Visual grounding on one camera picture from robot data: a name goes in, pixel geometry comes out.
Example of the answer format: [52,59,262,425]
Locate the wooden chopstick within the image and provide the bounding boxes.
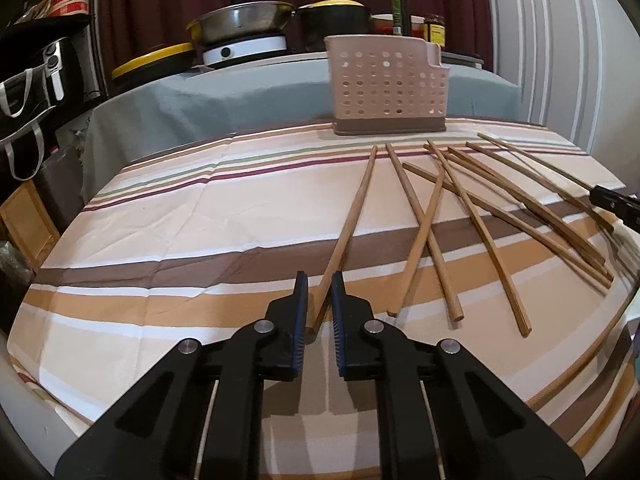
[307,145,378,337]
[401,160,613,290]
[444,148,613,282]
[385,144,464,323]
[423,143,612,281]
[425,138,533,338]
[386,170,444,318]
[476,132,593,192]
[465,141,614,234]

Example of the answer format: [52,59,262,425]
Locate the striped tablecloth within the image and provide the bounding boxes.
[1,119,639,468]

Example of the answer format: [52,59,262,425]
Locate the white cabinet doors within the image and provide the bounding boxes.
[490,0,639,188]

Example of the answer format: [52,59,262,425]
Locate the grey cutting board tray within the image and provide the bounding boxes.
[442,51,484,70]

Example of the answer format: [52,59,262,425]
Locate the wooden board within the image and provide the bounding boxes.
[1,181,60,272]

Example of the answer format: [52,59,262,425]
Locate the yellow label sauce jar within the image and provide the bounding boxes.
[424,14,446,50]

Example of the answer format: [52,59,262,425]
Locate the perforated white utensil caddy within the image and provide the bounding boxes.
[324,35,449,136]

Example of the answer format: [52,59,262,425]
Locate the white bowl red contents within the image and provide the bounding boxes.
[371,14,425,38]

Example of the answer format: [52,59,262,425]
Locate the dark olive oil bottle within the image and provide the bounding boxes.
[390,0,410,36]

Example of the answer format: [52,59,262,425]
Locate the grey-blue table cover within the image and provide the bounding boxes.
[80,52,531,202]

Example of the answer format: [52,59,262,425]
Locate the black pot yellow lid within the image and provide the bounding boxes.
[295,0,372,52]

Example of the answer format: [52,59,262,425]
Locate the flat yellow-rimmed black pan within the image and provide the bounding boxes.
[112,42,196,82]

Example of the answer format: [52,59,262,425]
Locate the black air fryer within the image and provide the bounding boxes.
[34,37,104,106]

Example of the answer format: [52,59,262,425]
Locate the white induction cooker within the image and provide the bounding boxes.
[203,36,288,68]

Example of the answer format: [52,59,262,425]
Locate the steel wok with lid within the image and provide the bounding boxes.
[186,0,296,46]

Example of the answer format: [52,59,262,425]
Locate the red white checked tin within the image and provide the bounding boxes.
[48,0,89,18]

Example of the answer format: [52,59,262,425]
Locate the black bag white straps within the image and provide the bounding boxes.
[0,65,57,182]

